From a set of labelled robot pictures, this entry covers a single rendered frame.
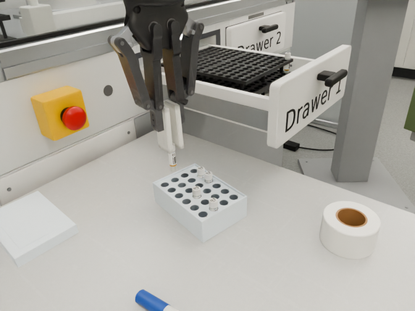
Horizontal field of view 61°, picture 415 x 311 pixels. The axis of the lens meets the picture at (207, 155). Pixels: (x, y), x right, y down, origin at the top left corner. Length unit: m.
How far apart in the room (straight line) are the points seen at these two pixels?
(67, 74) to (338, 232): 0.51
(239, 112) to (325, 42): 1.87
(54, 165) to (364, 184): 1.58
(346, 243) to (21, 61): 0.55
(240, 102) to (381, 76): 1.18
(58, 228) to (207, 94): 0.34
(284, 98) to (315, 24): 1.91
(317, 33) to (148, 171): 1.96
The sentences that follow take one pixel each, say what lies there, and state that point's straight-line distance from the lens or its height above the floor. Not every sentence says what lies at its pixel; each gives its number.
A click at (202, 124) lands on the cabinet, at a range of 0.97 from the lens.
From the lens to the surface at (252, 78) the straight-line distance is 0.66.
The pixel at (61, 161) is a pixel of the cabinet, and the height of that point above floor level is 0.77.
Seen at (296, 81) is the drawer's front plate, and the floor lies 0.92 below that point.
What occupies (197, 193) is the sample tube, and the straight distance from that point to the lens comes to 0.51.
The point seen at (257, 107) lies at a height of 0.88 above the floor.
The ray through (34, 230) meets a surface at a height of 0.78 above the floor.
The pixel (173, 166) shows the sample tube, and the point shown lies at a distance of 0.54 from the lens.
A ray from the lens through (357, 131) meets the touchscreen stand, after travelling 1.81.
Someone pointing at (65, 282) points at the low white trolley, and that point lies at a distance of 0.49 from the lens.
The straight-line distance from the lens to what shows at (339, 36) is 2.42.
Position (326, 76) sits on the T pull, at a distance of 0.65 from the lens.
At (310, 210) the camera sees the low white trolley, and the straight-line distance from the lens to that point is 0.56.
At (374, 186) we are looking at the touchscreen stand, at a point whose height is 0.04.
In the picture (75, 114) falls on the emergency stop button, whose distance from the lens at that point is 0.61.
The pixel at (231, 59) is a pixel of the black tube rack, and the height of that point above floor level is 0.90.
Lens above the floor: 1.11
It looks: 30 degrees down
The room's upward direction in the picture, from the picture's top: 3 degrees counter-clockwise
